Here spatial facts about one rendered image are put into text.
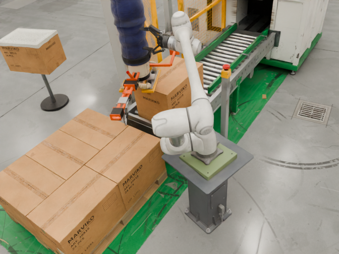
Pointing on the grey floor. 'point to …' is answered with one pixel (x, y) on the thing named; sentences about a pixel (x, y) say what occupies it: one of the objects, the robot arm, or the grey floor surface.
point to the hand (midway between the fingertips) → (143, 38)
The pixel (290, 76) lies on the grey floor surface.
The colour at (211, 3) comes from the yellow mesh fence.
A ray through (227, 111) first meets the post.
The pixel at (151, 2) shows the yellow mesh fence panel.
